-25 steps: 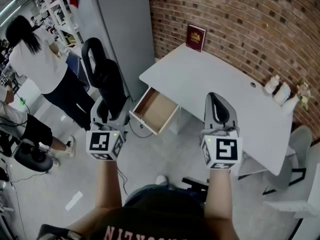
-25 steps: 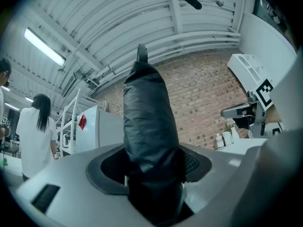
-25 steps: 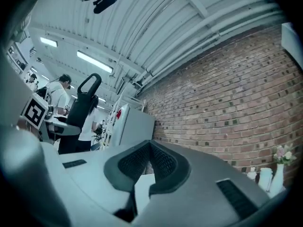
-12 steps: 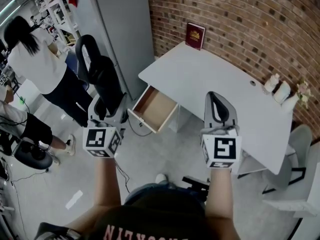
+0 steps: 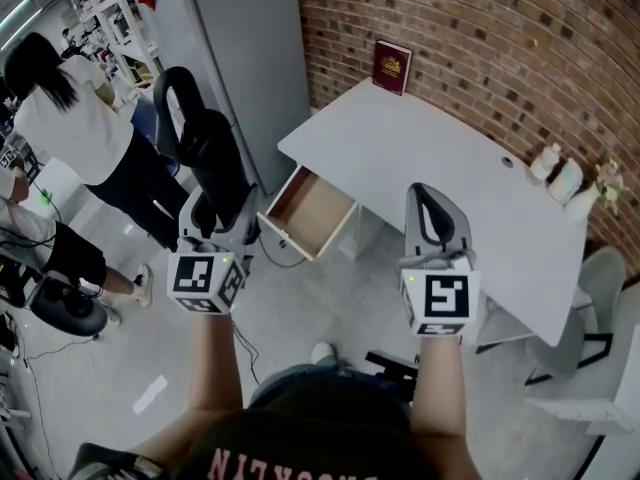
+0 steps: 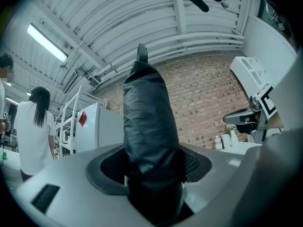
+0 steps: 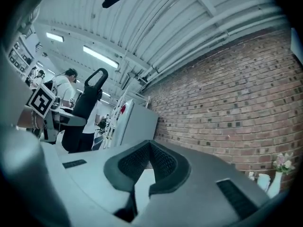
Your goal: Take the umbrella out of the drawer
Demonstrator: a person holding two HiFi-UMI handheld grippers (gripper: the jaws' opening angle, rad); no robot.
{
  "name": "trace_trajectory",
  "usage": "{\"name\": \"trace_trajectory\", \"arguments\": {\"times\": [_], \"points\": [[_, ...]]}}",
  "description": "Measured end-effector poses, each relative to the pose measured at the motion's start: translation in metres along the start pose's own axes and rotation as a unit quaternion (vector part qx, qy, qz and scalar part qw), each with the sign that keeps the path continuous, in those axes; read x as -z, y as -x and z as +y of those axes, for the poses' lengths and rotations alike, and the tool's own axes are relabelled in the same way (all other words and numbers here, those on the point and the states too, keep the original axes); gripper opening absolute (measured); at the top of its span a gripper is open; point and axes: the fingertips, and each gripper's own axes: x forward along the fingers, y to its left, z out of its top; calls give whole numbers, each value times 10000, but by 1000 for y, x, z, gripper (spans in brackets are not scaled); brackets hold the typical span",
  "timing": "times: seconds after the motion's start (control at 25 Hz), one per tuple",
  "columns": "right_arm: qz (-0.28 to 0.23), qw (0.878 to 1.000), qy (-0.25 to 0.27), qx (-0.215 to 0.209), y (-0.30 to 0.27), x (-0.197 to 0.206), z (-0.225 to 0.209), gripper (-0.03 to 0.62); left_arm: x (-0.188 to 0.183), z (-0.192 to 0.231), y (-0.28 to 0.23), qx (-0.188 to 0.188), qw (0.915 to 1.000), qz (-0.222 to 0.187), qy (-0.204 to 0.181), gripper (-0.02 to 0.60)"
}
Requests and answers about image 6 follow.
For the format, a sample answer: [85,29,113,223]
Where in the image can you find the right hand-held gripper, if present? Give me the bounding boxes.
[223,82,279,143]

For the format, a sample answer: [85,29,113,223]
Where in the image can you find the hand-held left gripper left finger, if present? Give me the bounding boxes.
[16,143,152,227]

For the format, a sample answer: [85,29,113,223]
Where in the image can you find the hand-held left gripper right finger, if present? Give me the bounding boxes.
[178,143,262,214]

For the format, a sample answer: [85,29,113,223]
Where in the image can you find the person's right forearm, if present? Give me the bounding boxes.
[266,112,285,130]

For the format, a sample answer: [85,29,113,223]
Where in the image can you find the white vase with flowers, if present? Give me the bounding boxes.
[225,123,239,147]

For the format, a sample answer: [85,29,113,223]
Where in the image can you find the white cup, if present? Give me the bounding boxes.
[221,134,232,149]

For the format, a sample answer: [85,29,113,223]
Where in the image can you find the white arched shelf unit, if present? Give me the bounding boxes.
[229,55,276,99]

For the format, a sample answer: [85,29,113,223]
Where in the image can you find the red sticker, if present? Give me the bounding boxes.
[78,110,88,128]

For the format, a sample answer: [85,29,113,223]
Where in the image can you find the white metal shelf rack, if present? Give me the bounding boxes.
[55,84,107,160]

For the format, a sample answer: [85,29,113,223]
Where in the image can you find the white refrigerator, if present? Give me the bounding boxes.
[75,102,125,154]

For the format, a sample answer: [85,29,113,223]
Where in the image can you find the white ceiling pipes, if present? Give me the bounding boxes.
[89,31,245,85]

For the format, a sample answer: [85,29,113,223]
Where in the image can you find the long ceiling light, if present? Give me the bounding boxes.
[26,23,70,63]

